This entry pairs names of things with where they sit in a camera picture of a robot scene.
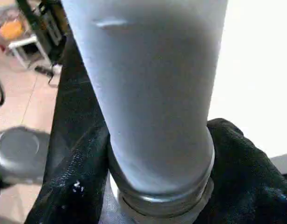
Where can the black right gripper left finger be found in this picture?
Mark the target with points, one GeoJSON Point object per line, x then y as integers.
{"type": "Point", "coordinates": [73, 191]}

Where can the orange round object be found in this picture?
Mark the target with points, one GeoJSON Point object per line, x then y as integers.
{"type": "Point", "coordinates": [10, 29]}

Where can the white plastic table top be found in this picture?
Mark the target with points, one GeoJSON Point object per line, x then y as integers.
{"type": "Point", "coordinates": [260, 70]}

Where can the white plastic table leg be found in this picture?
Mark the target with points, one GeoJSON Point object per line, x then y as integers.
{"type": "Point", "coordinates": [148, 93]}

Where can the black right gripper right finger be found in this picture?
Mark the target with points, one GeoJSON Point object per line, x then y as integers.
{"type": "Point", "coordinates": [250, 186]}

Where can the small white stool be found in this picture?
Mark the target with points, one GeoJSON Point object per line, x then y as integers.
{"type": "Point", "coordinates": [29, 46]}

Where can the black equipment stand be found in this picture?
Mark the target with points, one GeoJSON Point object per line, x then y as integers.
{"type": "Point", "coordinates": [45, 23]}

